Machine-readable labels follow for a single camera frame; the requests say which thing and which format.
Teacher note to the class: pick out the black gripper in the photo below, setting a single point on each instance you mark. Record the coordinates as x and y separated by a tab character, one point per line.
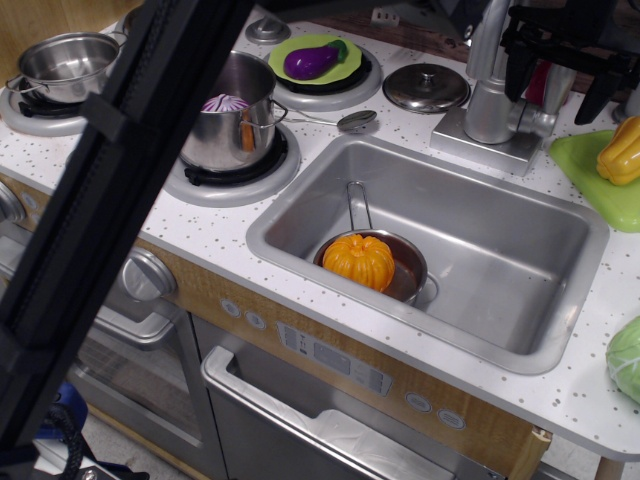
575	33

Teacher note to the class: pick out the silver faucet lever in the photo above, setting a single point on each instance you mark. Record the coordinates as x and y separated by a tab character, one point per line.
547	92

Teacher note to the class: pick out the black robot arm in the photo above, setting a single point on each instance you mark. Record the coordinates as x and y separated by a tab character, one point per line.
105	194

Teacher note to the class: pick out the green cutting board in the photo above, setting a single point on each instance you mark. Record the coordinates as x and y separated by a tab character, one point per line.
576	156

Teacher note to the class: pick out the silver toy faucet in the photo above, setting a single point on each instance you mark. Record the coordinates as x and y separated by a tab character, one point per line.
487	131

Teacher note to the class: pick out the yellow toy bell pepper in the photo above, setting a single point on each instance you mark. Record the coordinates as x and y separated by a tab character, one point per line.
618	162

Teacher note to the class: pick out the steel pot lid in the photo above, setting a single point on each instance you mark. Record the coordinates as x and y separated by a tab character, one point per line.
426	88

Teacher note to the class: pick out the steel spoon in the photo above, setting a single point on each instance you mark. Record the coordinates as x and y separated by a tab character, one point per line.
348	123

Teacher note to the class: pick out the green round plate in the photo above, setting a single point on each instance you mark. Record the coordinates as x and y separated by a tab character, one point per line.
340	72

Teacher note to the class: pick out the back right stove burner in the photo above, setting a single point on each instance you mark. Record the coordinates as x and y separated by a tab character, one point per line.
335	101

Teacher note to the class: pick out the stove burner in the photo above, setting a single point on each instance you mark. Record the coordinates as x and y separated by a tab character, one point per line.
335	101
29	114
239	193

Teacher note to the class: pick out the purple toy eggplant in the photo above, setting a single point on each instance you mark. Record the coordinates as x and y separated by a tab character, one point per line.
313	62

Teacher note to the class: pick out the small steel saucepan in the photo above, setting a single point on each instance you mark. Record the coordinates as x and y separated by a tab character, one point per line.
411	274

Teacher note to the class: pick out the orange toy pumpkin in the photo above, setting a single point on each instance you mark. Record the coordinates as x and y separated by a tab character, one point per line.
365	260

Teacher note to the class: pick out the green toy cabbage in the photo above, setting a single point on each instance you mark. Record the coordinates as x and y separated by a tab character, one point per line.
622	358

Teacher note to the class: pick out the silver back knob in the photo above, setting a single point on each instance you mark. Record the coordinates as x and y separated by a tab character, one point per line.
267	31

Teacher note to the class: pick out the front stove burner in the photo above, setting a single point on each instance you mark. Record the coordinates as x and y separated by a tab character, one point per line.
239	193

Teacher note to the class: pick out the tall steel pot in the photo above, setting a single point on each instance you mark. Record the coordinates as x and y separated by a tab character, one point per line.
224	142

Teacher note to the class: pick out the purple white toy onion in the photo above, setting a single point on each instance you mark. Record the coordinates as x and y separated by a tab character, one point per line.
223	103

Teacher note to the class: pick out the dishwasher door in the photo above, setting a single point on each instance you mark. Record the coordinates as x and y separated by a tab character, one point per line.
277	422

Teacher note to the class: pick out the silver stove knob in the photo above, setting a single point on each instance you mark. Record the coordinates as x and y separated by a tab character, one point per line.
144	277

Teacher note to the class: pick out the oven door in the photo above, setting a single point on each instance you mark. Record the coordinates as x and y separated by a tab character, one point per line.
139	370

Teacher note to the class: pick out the back left stove burner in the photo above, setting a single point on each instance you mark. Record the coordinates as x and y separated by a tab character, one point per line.
29	114

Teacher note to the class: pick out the silver left edge knob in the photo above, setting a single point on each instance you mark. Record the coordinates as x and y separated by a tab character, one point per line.
11	208

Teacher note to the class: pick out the small steel pot with handles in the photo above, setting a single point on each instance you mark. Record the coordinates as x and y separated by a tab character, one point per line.
67	68

